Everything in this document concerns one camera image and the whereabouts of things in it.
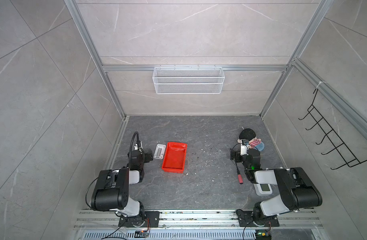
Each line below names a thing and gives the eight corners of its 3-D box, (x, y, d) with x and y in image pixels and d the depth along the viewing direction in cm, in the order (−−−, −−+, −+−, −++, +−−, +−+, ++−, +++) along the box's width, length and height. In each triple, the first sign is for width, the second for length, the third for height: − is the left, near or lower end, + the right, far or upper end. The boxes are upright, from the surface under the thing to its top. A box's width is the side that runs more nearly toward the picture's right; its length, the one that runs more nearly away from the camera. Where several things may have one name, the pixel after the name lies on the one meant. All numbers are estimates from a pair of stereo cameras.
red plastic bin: (162, 173, 91) (161, 170, 88) (165, 145, 104) (164, 142, 101) (186, 173, 91) (186, 170, 88) (186, 145, 104) (186, 142, 101)
